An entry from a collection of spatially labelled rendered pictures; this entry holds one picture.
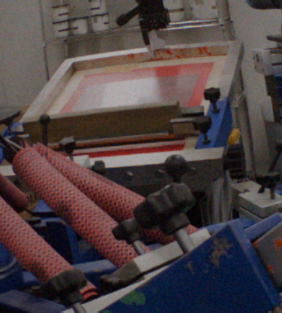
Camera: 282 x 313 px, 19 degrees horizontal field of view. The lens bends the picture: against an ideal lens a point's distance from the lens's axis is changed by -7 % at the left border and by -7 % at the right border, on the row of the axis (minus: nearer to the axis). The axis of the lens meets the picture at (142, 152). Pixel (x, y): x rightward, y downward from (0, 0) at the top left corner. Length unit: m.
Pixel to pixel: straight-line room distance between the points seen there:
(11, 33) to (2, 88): 0.43
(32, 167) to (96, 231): 0.15
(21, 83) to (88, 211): 5.11
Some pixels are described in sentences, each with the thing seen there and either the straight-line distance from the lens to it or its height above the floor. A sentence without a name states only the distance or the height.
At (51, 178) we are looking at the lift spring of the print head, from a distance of 1.26.
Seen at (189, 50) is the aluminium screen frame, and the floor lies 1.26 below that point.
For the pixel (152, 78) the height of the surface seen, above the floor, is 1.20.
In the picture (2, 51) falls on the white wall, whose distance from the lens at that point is 6.34.
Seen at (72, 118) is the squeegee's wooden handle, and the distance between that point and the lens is 2.17.
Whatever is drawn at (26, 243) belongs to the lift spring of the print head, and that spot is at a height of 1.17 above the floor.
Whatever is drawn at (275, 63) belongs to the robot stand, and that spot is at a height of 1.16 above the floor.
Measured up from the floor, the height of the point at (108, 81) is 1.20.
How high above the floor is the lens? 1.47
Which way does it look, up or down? 11 degrees down
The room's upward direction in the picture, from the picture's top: 8 degrees counter-clockwise
